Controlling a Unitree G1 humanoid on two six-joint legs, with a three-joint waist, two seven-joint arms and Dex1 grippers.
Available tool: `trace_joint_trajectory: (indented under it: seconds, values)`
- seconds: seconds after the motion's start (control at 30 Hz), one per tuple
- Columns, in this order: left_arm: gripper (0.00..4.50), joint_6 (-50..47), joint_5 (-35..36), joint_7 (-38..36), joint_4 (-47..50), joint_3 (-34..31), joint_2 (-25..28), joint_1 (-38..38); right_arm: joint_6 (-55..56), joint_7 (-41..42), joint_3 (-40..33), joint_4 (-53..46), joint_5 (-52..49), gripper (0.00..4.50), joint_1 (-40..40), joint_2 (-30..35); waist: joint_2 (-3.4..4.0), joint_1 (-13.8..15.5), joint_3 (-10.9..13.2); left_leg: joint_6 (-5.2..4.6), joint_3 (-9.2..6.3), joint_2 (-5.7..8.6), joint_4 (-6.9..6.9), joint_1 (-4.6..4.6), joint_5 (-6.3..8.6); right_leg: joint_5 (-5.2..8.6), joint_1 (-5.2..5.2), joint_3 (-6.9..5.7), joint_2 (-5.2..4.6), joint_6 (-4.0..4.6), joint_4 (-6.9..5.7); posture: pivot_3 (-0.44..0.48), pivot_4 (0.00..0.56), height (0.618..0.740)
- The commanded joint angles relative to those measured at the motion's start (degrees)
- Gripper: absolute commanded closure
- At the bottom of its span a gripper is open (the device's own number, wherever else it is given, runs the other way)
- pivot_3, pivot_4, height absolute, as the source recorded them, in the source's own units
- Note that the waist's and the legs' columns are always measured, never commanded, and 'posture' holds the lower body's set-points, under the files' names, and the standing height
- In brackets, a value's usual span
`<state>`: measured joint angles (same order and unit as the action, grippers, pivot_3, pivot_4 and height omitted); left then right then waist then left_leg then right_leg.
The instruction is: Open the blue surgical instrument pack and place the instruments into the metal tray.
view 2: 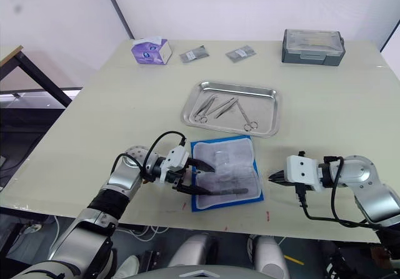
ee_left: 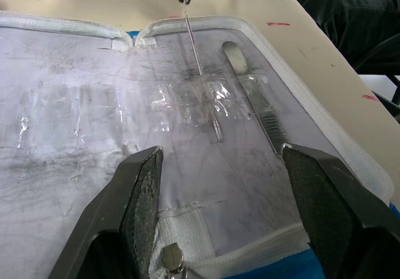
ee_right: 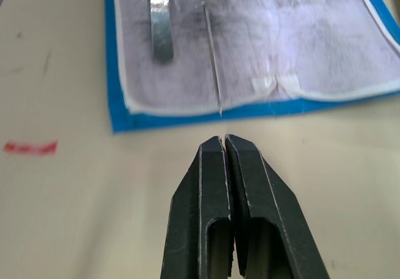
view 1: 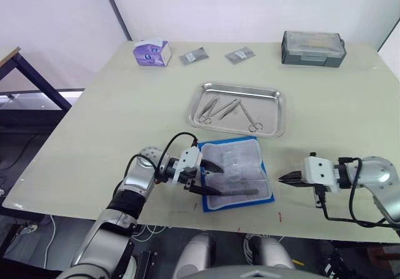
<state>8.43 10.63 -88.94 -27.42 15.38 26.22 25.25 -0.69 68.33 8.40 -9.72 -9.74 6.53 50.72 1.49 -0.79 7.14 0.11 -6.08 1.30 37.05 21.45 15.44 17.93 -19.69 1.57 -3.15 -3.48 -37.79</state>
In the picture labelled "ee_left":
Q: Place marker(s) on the black chair frame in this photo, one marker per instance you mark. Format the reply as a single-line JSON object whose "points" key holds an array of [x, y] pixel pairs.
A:
{"points": [[387, 102]]}

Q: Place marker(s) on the flat metal forceps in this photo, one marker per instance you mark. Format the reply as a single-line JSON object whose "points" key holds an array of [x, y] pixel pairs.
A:
{"points": [[247, 79]]}

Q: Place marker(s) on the person in dark clothing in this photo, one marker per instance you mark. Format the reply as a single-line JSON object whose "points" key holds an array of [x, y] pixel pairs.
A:
{"points": [[350, 10]]}

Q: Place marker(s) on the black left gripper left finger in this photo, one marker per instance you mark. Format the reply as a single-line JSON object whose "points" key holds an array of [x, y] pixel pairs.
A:
{"points": [[125, 216]]}

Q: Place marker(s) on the blue instrument pack white lining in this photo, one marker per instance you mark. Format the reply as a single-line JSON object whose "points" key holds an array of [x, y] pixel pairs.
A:
{"points": [[78, 110]]}

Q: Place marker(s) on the silver zipper pull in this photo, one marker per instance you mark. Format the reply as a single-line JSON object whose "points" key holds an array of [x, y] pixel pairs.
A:
{"points": [[172, 255]]}

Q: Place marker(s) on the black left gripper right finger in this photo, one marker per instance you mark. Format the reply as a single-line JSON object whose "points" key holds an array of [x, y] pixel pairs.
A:
{"points": [[337, 210]]}

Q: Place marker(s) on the thin metal probe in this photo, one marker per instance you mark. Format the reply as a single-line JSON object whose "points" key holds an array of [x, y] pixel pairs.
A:
{"points": [[197, 63]]}

